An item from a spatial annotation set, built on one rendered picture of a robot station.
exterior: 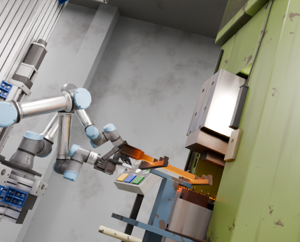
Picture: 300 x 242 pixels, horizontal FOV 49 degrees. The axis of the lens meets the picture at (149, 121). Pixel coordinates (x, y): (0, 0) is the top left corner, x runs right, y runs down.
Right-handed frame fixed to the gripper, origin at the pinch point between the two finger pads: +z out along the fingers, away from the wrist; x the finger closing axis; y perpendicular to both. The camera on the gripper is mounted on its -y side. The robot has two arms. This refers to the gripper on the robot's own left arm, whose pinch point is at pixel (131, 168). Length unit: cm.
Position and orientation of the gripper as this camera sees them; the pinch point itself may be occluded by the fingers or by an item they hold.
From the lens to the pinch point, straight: 231.2
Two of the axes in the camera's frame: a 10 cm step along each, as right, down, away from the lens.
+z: 4.7, 8.3, 3.2
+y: 6.4, -5.6, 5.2
